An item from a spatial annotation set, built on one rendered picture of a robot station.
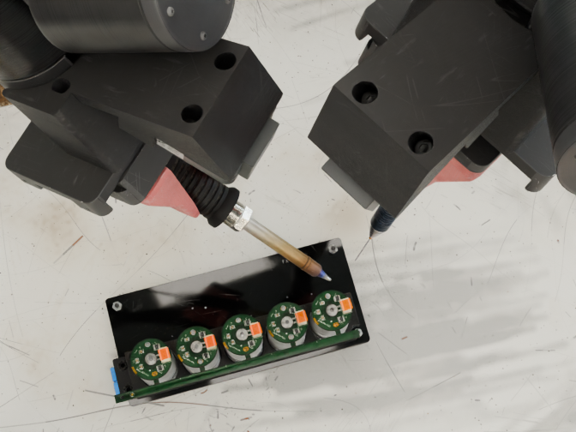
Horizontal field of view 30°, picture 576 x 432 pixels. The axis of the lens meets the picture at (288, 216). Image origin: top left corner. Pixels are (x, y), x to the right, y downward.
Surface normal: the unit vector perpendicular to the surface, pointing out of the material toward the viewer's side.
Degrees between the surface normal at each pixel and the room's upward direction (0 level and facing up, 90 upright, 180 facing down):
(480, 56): 18
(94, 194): 28
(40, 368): 0
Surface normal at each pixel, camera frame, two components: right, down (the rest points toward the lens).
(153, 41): -0.24, 0.91
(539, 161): 0.25, -0.46
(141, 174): 0.77, 0.30
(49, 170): -0.40, -0.45
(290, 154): 0.01, -0.25
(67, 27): -0.36, 0.74
